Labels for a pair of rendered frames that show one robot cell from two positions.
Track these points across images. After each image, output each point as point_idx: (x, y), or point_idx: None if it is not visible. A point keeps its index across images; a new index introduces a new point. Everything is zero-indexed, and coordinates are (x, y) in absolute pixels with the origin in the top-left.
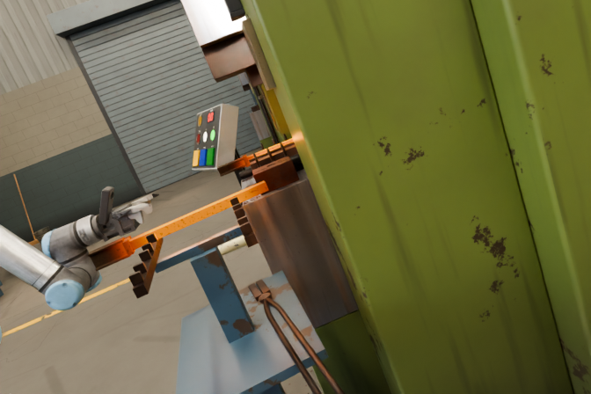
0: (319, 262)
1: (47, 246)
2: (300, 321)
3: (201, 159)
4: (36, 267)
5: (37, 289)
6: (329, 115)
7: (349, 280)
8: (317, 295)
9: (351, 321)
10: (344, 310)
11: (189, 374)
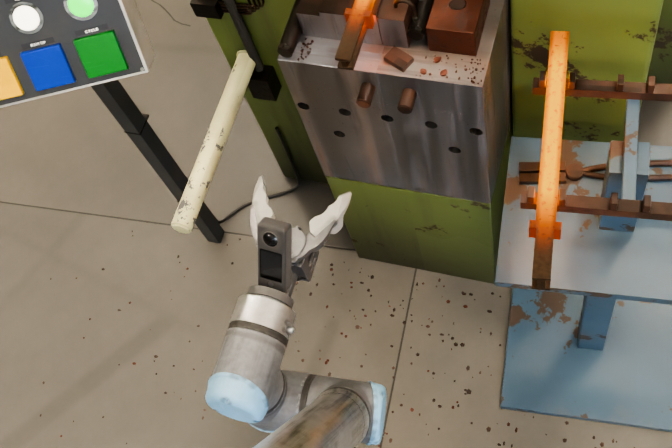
0: (502, 98)
1: (263, 402)
2: (665, 154)
3: (48, 74)
4: (358, 415)
5: (356, 445)
6: None
7: (539, 95)
8: (499, 141)
9: (506, 144)
10: (505, 137)
11: (655, 283)
